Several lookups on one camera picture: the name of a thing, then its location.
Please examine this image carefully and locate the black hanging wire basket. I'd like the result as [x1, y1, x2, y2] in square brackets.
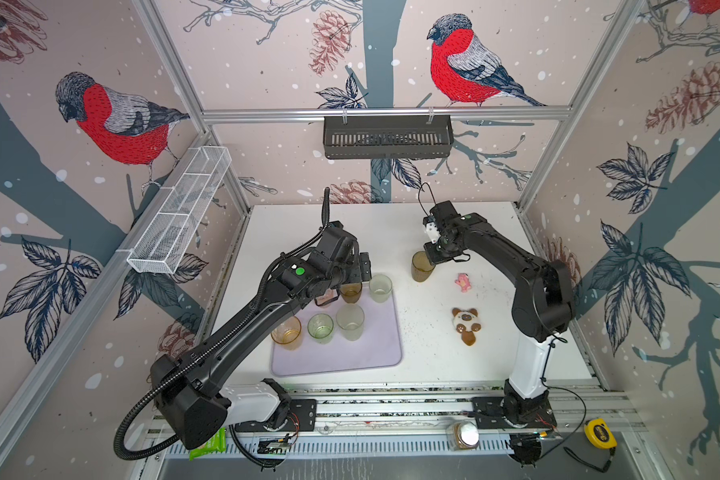
[323, 115, 454, 160]

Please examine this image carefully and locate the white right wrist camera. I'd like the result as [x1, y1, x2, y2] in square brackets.
[423, 216, 441, 244]

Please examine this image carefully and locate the brown tall glass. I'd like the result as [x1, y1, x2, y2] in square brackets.
[411, 251, 435, 283]

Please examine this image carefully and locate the pink glass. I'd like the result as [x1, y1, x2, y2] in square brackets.
[315, 290, 340, 308]

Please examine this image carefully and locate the pale green short glass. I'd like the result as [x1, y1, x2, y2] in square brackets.
[369, 274, 393, 303]

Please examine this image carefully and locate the olive amber glass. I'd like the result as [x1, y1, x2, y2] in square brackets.
[339, 283, 363, 304]

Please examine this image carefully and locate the white lidded jar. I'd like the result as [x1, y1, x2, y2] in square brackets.
[449, 420, 480, 450]

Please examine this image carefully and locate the brown white bear toy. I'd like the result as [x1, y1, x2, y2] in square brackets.
[452, 308, 482, 346]

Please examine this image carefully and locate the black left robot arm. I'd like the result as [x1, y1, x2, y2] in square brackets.
[113, 198, 371, 461]

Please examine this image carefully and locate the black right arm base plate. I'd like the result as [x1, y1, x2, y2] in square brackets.
[469, 396, 558, 431]

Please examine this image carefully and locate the green snack packet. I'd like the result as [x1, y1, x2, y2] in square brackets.
[189, 427, 227, 461]

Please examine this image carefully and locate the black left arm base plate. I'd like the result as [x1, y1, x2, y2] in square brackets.
[234, 399, 317, 433]

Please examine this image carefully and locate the lilac plastic tray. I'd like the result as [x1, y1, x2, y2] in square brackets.
[271, 294, 403, 377]

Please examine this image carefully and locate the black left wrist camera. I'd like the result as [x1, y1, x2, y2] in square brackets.
[308, 222, 359, 272]

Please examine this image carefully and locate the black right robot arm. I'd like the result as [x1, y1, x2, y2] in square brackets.
[423, 201, 575, 426]

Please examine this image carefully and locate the pale green frosted glass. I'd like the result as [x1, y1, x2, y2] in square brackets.
[336, 304, 365, 341]

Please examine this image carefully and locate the white wire mesh shelf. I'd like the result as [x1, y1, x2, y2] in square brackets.
[127, 146, 231, 275]

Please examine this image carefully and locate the yellow glass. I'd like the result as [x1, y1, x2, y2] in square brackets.
[270, 316, 303, 351]

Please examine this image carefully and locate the yellow tape measure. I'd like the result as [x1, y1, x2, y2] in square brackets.
[585, 418, 618, 450]

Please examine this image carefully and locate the small pink toy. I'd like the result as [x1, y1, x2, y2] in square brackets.
[454, 273, 472, 293]

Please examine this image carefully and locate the small green glass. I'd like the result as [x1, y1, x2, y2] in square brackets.
[307, 313, 334, 344]

